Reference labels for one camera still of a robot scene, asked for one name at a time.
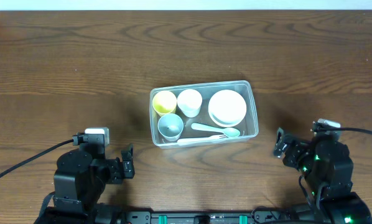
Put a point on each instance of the white plastic fork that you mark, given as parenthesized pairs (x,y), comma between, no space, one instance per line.
(211,138)

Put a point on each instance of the grey paper cup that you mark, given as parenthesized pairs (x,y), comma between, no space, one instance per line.
(171,126)

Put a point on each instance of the mint green plastic spoon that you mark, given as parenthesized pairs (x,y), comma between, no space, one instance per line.
(229,132)

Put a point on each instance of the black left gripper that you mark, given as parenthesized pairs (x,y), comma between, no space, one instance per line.
(124,166)

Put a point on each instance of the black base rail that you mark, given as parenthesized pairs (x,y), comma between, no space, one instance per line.
(258,215)

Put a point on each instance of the clear plastic storage container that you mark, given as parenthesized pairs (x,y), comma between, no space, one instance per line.
(248,127)

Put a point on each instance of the yellow paper cup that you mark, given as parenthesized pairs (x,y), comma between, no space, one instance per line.
(164,102)

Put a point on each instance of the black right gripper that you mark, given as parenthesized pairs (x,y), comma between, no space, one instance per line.
(287,148)

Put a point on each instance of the white bowl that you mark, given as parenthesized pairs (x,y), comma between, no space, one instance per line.
(227,108)

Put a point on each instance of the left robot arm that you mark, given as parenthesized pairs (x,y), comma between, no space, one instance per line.
(81,177)

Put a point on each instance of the white paper cup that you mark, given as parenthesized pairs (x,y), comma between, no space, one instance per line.
(189,101)

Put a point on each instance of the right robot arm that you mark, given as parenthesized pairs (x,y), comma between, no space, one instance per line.
(326,166)

